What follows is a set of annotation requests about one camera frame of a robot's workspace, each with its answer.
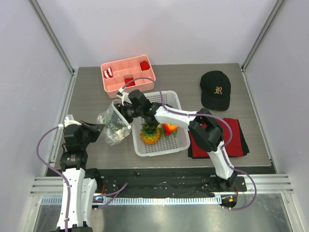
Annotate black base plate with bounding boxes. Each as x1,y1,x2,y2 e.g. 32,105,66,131
99,168,247,199

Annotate red rolled sock front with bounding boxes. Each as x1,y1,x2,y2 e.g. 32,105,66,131
125,77,135,87

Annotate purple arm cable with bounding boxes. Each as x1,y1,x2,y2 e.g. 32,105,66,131
36,124,128,232
122,76,257,211

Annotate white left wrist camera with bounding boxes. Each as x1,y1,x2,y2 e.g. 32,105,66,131
57,115,81,130

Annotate black folded cloth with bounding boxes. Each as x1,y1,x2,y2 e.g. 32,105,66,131
186,117,250,160

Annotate white plastic basket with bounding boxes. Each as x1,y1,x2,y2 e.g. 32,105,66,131
132,90,191,157

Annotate red rolled sock back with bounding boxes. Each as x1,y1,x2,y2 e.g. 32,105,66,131
140,60,150,71

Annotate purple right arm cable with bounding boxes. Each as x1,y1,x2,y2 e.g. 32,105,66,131
122,76,257,211

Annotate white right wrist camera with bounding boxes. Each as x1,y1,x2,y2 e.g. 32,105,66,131
116,88,131,105

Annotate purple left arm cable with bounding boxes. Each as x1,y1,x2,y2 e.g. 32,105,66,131
36,124,128,232

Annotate black baseball cap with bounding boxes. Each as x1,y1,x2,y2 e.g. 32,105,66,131
200,71,231,111

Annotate pink divided organizer box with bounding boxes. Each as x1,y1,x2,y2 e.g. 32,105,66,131
100,55,155,99

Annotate green fake leafy vegetable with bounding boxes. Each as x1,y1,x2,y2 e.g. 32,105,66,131
100,114,112,125

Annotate polka dot zip bag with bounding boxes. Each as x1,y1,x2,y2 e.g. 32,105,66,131
97,100,132,146

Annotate red rolled sock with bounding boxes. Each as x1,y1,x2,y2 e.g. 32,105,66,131
125,77,135,87
140,60,150,71

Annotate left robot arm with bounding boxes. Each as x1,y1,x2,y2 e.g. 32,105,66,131
56,119,104,232

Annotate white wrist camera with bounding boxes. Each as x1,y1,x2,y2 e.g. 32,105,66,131
116,88,131,105
57,115,81,130

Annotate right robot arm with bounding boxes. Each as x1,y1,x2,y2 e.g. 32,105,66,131
117,89,237,191

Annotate white slotted cable duct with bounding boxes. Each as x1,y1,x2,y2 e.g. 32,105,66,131
41,195,222,206

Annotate red white striped sock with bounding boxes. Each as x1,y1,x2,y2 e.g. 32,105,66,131
103,68,113,79

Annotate red fake tomato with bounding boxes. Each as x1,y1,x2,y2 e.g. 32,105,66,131
163,123,178,136

